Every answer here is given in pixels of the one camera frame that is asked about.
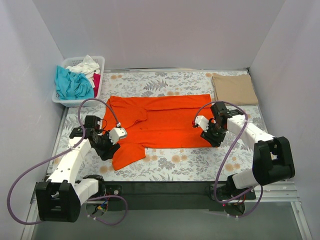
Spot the orange t shirt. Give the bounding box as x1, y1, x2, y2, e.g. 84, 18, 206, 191
102, 94, 211, 171

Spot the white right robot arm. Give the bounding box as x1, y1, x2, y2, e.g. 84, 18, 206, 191
193, 101, 296, 204

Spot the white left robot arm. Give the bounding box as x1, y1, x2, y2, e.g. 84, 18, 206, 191
35, 115, 127, 223

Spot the floral patterned table mat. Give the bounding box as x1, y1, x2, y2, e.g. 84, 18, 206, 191
77, 70, 253, 182

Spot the folded beige t shirt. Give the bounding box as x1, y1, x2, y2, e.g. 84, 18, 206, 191
212, 73, 259, 106

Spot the teal t shirt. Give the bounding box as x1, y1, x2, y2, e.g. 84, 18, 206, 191
54, 65, 94, 101

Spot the magenta t shirt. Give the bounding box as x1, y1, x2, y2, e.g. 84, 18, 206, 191
93, 73, 101, 98

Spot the white t shirt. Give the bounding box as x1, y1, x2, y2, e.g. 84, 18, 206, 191
66, 55, 101, 78

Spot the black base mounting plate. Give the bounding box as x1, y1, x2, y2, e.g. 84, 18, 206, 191
74, 180, 258, 212

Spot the white plastic laundry basket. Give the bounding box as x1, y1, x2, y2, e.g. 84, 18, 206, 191
52, 55, 105, 108

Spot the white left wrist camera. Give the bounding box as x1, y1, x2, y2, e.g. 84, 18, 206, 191
109, 127, 128, 145

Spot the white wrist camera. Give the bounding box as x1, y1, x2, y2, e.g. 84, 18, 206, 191
109, 127, 128, 145
193, 115, 209, 133

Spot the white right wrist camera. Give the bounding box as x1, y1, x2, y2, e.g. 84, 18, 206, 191
193, 115, 209, 133

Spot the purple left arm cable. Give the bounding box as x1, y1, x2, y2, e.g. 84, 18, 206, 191
6, 98, 128, 227

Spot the aluminium frame rail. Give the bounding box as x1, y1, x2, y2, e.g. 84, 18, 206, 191
222, 181, 300, 204

